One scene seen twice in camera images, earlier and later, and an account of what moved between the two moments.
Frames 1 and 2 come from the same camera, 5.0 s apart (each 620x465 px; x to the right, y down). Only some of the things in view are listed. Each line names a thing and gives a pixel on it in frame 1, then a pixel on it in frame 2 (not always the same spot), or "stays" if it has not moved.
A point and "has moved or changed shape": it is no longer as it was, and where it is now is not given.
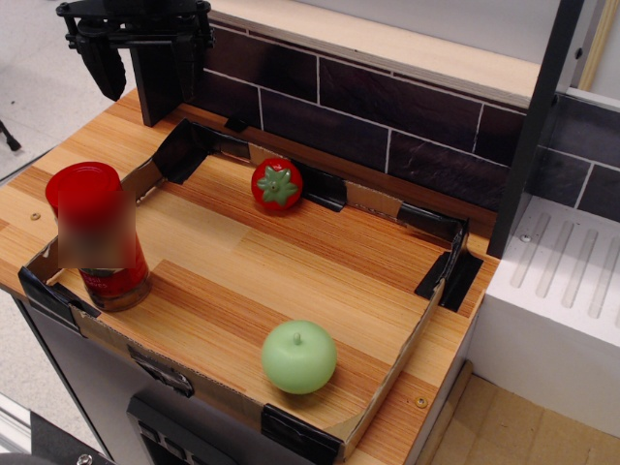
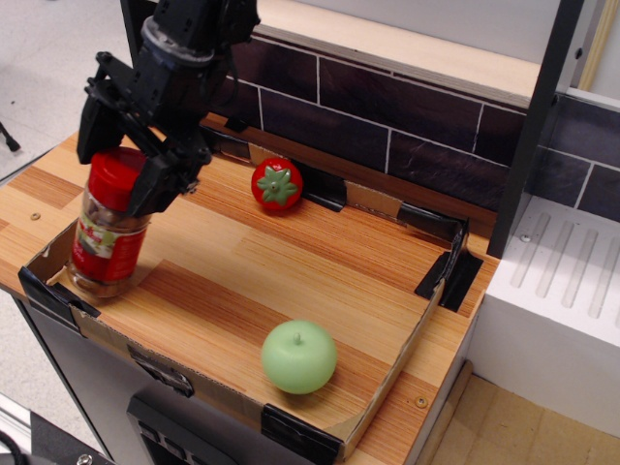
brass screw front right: [420, 402] stays
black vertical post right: [541, 108] stays
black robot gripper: [98, 27] to [178, 76]
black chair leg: [14, 144] stays
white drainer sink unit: [547, 329] stays
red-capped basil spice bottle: [95, 220] has moved or changed shape
